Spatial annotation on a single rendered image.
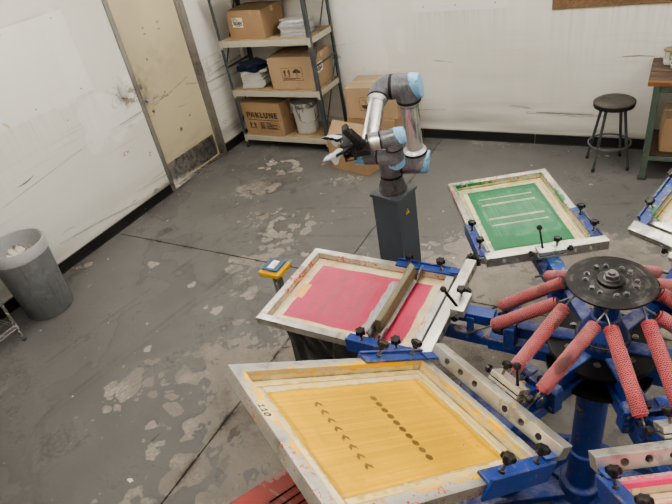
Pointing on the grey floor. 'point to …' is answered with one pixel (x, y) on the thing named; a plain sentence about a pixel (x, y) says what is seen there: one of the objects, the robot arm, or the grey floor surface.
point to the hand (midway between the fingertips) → (321, 148)
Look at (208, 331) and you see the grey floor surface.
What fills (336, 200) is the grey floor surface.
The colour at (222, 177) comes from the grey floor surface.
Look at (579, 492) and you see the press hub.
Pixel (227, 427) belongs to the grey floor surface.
